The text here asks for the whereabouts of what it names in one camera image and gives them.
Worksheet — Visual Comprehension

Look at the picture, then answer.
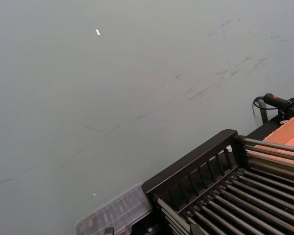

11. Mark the black rack with steel bars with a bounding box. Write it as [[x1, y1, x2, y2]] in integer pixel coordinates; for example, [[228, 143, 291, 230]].
[[141, 129, 294, 235]]

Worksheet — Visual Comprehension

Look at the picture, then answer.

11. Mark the black corded tool red switch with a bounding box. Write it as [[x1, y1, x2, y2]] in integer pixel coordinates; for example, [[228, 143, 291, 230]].
[[252, 93, 294, 123]]

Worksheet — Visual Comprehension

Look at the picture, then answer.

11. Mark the clear plastic case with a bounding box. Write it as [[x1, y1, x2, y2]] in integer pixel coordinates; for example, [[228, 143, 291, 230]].
[[75, 182, 153, 235]]

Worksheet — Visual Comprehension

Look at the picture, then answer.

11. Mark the shallow brown cardboard tray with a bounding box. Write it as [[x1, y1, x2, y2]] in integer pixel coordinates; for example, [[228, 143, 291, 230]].
[[247, 111, 294, 172]]

